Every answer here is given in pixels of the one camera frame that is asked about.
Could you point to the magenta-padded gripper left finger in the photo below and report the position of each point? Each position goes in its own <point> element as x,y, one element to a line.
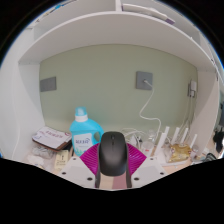
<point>75,168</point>

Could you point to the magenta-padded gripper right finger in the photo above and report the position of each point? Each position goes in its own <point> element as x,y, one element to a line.
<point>150,168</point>

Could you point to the black computer mouse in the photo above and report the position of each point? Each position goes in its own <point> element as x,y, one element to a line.
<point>113,153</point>

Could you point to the pale yellow box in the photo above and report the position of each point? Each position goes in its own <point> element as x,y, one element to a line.
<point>62,160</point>

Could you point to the white router with antennas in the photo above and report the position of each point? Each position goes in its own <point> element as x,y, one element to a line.
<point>163,156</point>

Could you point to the clear plastic bottle red label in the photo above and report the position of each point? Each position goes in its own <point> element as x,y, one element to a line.
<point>148,145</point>

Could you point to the gold snack bag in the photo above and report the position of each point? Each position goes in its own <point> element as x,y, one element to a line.
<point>180,153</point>

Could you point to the blue detergent bottle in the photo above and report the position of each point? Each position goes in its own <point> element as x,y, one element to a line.
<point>81,133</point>

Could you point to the grey clear plastic bag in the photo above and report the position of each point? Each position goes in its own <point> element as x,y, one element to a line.
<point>43,151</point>

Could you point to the white crumpled packet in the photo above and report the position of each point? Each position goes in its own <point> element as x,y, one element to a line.
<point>36,160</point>

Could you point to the white shelf unit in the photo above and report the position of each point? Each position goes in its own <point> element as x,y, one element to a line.
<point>110,30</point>

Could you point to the grey wall socket plate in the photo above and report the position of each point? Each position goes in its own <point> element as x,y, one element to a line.
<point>144,80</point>

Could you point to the grey blank wall plate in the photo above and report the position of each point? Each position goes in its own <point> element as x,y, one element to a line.
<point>48,84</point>

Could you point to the white wall adapter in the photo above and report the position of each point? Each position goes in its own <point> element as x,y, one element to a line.
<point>192,88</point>

